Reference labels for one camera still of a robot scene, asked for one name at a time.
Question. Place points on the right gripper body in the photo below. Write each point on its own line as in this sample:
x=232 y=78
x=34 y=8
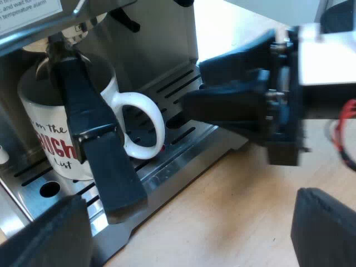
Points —
x=289 y=116

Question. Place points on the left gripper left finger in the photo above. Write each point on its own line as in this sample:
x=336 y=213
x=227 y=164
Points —
x=53 y=239

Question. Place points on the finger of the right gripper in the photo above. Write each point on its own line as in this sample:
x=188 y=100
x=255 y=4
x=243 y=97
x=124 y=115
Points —
x=236 y=61
x=228 y=108

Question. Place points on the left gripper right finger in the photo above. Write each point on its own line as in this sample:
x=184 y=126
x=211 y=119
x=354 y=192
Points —
x=328 y=233

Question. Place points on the steel espresso machine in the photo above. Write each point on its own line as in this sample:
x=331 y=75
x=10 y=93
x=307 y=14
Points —
x=172 y=167

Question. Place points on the white mug red black print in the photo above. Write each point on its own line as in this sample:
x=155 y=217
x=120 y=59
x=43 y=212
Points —
x=41 y=111

